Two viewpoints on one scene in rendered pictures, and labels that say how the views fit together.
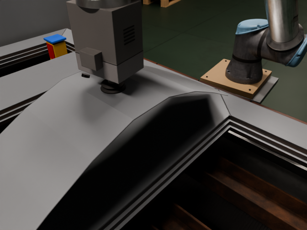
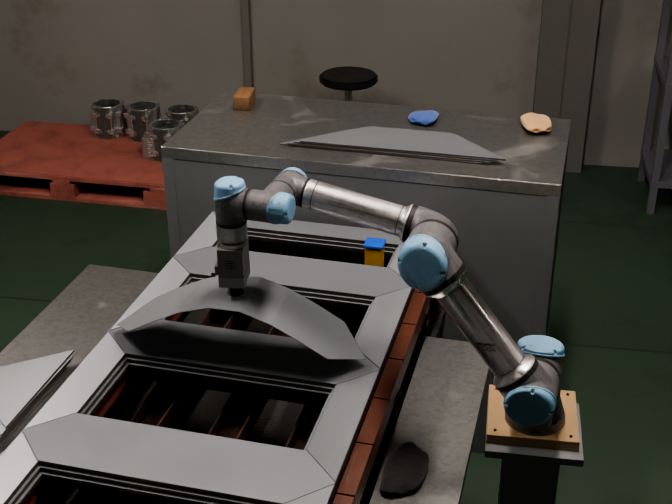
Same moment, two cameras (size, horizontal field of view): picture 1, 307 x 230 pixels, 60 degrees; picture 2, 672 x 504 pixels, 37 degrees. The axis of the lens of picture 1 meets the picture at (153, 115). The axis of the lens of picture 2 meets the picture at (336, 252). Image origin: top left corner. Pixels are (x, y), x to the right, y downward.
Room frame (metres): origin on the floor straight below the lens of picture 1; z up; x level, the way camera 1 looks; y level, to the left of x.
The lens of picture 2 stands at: (-0.42, -2.01, 2.27)
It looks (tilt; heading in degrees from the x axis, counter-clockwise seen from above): 27 degrees down; 62
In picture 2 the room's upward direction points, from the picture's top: straight up
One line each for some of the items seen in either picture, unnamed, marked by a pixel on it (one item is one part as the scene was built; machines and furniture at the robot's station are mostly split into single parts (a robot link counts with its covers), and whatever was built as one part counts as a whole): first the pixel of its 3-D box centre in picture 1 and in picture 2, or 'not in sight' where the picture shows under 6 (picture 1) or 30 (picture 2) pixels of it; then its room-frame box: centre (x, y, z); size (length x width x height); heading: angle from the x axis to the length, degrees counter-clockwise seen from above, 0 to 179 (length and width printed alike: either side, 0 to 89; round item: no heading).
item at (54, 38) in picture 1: (55, 40); (374, 245); (0.97, 0.37, 0.88); 0.06 x 0.06 x 0.02; 48
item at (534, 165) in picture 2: not in sight; (372, 137); (1.21, 0.82, 1.03); 1.30 x 0.60 x 0.04; 138
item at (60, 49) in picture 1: (60, 65); (374, 274); (0.97, 0.37, 0.78); 0.05 x 0.05 x 0.19; 48
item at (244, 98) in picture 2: not in sight; (244, 98); (0.94, 1.28, 1.07); 0.12 x 0.06 x 0.05; 56
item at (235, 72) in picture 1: (245, 65); (535, 402); (1.01, -0.38, 0.76); 0.15 x 0.15 x 0.10
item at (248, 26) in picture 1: (252, 38); (539, 364); (1.01, -0.38, 0.87); 0.13 x 0.12 x 0.14; 45
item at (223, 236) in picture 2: not in sight; (232, 230); (0.39, 0.07, 1.19); 0.08 x 0.08 x 0.05
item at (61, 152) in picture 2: not in sight; (90, 146); (0.86, 3.42, 0.17); 1.25 x 0.84 x 0.34; 143
